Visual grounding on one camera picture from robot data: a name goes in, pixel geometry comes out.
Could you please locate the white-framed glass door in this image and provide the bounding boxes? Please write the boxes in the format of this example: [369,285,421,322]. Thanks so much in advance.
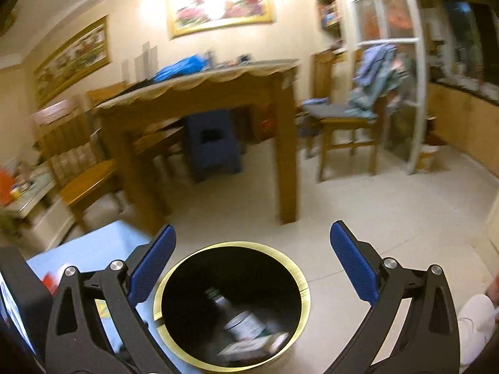
[349,0,427,176]

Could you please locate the red snack packet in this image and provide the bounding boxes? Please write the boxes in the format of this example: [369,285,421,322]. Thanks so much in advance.
[43,263,69,293]

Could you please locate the pile of blue clothes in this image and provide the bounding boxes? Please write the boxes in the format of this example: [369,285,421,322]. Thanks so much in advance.
[348,43,406,119]

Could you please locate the clear glass bottle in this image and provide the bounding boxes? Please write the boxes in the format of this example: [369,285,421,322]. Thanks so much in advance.
[205,287,291,359]

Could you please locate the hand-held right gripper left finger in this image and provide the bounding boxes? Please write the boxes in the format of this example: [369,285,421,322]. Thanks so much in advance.
[46,224,184,374]

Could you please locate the beige lace tablecloth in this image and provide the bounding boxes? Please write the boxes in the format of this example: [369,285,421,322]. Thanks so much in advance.
[95,59,301,108]

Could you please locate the red plastic bag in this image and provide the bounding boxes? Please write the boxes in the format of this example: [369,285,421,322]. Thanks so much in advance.
[0,167,16,203]

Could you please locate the wooden slat-back chair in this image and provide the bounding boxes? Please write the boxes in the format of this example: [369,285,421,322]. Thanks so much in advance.
[31,99,129,232]

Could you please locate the gold-framed flower painting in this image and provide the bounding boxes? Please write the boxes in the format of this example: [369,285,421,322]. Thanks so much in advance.
[166,0,274,40]

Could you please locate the blue plastic bag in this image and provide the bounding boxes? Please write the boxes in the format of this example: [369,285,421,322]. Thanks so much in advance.
[152,55,213,83]

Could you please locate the wooden kitchen cabinet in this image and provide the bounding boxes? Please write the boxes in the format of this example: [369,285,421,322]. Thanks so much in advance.
[427,80,499,180]

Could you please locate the wooden dining table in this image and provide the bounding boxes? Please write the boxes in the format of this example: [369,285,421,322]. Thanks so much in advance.
[94,59,301,234]

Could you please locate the black gold-rimmed waste bin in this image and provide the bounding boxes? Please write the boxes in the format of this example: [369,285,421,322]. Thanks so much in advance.
[153,241,312,372]

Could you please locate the wall shelf with items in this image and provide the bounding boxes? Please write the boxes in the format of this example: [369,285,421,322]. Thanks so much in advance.
[310,0,347,43]

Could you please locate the wooden chair with cushion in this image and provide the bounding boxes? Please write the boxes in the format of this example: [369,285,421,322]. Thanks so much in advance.
[302,49,390,182]

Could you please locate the clear plastic panels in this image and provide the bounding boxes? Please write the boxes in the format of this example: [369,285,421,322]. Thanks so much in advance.
[121,41,158,82]

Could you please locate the person's leg in white trousers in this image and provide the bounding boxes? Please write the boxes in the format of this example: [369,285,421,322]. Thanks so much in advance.
[456,294,499,374]

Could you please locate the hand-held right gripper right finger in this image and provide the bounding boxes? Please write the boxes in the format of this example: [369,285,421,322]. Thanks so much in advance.
[329,220,461,374]

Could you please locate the blue plastic stool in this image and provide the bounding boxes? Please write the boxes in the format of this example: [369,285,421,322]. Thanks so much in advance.
[185,109,244,182]

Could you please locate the white plastic bucket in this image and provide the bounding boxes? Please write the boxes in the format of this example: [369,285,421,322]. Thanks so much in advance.
[417,144,439,172]

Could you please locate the grey seat cushion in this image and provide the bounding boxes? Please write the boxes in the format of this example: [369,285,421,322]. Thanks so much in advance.
[302,101,377,121]

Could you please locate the cluttered glass side table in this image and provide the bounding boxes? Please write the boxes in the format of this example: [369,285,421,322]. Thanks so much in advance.
[0,160,75,242]

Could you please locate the gold-framed landscape painting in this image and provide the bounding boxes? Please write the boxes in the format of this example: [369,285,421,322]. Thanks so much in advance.
[33,15,110,108]

